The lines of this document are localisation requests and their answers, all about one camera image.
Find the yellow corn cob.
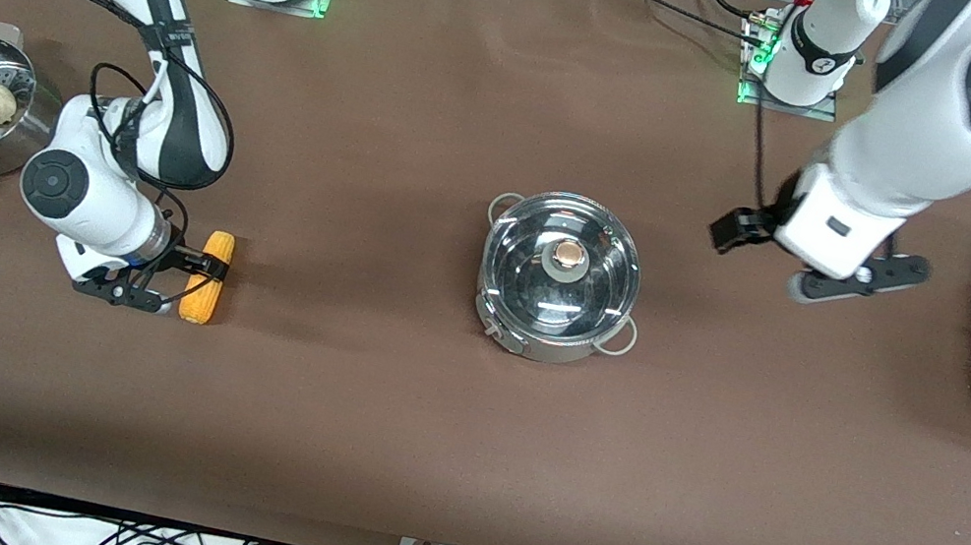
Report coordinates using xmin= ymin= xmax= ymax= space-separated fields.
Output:
xmin=176 ymin=226 xmax=238 ymax=329

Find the glass pot lid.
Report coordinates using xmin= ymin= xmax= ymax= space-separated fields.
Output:
xmin=473 ymin=180 xmax=655 ymax=351

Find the stainless steel pot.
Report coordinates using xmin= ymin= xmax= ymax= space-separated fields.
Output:
xmin=464 ymin=179 xmax=660 ymax=379

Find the table cover sheet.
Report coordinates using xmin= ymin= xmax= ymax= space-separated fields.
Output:
xmin=0 ymin=0 xmax=971 ymax=545

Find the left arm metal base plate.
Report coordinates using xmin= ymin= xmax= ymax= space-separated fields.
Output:
xmin=735 ymin=15 xmax=852 ymax=124

